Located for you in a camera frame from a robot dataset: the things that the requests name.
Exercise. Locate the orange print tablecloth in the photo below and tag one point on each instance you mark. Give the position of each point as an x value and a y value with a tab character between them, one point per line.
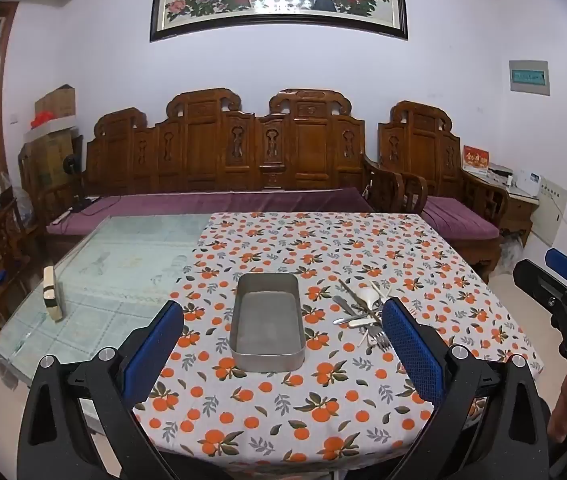
273	410

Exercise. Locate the small cardboard box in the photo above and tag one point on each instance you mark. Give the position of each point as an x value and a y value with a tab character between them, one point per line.
55	102

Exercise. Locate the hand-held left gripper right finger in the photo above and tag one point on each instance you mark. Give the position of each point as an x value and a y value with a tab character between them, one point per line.
413	355

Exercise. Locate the white wall panel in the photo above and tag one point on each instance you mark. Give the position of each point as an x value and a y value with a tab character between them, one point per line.
551	210

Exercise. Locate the framed peacock flower painting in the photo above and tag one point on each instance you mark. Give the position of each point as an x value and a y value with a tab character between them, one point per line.
273	10

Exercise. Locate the brown chopstick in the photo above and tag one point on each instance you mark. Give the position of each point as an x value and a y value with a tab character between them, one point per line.
346	287

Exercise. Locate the white plastic spoon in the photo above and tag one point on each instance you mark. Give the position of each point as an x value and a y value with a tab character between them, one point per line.
367	300

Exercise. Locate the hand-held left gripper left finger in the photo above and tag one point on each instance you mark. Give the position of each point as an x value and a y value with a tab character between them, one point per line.
151	350

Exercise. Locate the flat white box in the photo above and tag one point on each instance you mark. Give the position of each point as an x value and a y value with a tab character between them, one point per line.
48	132

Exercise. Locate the small black fan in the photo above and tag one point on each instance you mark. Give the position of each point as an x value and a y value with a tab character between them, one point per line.
69	163

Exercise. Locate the red box on side table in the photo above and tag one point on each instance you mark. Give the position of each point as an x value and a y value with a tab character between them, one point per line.
474	158

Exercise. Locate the red decoration bundle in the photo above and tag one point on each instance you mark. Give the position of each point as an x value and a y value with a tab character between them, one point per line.
40	120

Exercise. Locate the carved wooden armchair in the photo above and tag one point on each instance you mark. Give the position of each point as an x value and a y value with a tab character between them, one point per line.
421	145

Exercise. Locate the black device on cushion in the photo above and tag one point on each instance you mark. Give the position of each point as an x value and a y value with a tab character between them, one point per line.
83	205

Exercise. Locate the white device box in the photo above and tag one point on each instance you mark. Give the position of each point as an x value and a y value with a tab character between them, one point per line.
528	180

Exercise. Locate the large cardboard box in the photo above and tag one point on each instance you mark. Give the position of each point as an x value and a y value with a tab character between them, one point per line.
50	160

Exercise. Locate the carved wooden sofa bench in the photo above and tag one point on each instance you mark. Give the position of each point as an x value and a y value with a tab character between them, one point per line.
213	150

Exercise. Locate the wooden side table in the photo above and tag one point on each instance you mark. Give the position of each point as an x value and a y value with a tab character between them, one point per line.
518	210

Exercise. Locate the clear plastic bag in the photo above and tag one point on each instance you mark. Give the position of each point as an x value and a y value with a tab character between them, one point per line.
23	207
511	255

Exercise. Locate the purple armchair cushion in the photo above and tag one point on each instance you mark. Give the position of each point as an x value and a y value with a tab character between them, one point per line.
456	217

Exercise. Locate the metal tray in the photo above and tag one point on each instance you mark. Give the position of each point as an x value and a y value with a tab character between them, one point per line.
268	320

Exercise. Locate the wall electrical panel box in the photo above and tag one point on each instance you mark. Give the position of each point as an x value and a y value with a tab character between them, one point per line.
528	77

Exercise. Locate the metal spoon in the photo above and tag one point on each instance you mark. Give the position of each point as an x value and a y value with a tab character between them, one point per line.
351	320
342	302

